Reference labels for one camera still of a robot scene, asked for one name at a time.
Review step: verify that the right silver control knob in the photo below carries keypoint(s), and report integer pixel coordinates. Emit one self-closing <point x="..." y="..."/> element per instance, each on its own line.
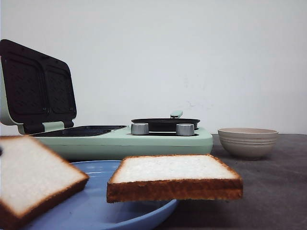
<point x="185" y="129"/>

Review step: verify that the white bread slice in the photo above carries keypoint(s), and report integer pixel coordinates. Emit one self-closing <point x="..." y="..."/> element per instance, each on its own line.
<point x="33" y="180"/>
<point x="167" y="177"/>

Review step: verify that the blue plastic plate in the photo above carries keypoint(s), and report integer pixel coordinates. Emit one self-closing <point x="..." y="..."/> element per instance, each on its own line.
<point x="88" y="209"/>

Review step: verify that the silver control knob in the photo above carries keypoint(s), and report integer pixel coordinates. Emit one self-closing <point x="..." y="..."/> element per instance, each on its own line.
<point x="139" y="128"/>
<point x="185" y="129"/>

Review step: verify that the mint green breakfast maker base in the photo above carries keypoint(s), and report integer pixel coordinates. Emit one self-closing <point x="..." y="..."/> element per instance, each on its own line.
<point x="85" y="143"/>

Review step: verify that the black round frying pan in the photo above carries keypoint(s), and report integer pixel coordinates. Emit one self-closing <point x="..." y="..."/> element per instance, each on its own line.
<point x="167" y="124"/>

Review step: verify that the breakfast maker hinged lid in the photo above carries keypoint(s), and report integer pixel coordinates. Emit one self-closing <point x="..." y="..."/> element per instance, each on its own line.
<point x="36" y="92"/>

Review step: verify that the left silver control knob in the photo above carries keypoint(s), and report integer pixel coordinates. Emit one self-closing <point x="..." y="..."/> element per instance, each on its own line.
<point x="139" y="128"/>

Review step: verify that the beige ribbed ceramic bowl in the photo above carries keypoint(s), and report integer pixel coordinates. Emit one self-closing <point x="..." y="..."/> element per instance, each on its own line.
<point x="248" y="143"/>

